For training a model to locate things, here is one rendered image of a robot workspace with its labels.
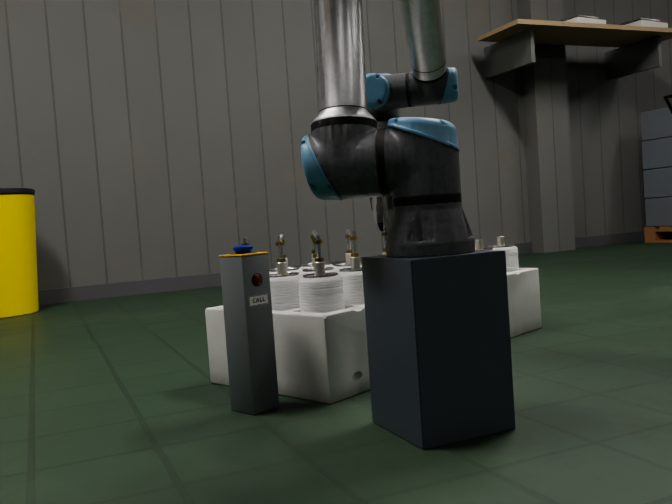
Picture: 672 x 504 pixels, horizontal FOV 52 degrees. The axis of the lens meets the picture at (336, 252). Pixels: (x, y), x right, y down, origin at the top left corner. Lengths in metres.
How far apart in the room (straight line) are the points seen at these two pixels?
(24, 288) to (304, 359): 2.43
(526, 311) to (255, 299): 0.97
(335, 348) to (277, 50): 3.35
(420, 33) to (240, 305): 0.64
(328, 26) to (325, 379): 0.67
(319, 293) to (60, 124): 2.99
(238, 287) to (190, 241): 2.93
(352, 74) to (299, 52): 3.42
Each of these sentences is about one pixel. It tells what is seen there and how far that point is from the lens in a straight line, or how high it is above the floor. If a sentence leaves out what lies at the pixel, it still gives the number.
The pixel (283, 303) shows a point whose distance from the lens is 1.52.
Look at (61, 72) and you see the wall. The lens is 4.29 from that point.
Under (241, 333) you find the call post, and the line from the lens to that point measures 1.37.
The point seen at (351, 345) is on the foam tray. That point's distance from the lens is 1.45.
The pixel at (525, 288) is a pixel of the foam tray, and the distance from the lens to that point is 2.08.
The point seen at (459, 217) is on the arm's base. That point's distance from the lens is 1.16.
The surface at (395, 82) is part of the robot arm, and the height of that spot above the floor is 0.66.
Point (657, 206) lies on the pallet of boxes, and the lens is 5.87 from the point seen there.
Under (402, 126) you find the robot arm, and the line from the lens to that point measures 1.15.
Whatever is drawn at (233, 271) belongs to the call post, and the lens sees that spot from 1.36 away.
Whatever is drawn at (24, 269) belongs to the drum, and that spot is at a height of 0.22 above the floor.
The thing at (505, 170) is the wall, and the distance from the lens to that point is 5.29.
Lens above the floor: 0.38
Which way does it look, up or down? 3 degrees down
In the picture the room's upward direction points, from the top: 4 degrees counter-clockwise
